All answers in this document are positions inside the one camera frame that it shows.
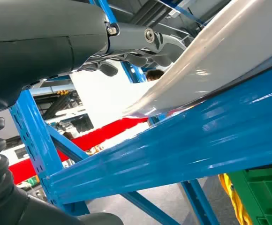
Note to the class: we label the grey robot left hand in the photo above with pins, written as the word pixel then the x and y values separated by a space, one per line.
pixel 32 37

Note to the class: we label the blue metal shelf rack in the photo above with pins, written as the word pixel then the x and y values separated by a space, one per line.
pixel 173 155

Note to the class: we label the white desk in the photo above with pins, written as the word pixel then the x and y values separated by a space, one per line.
pixel 103 99

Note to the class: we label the red barrier belt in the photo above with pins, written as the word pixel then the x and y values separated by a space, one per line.
pixel 98 136

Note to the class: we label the person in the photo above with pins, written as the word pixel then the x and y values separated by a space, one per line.
pixel 154 75

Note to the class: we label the green plastic crate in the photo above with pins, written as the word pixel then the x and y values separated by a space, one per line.
pixel 262 195

